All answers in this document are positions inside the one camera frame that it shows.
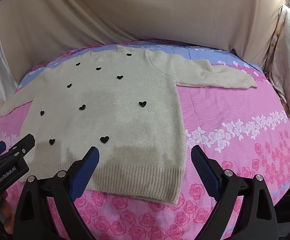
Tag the beige sweater with black hearts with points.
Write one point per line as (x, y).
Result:
(109, 110)

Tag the beige draped cloth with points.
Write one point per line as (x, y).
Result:
(147, 10)

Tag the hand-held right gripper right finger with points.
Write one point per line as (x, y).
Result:
(205, 172)

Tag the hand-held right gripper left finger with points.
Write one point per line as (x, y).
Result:
(84, 172)

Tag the person's left hand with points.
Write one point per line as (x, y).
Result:
(6, 211)

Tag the pink floral bed sheet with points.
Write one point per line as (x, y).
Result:
(235, 110)

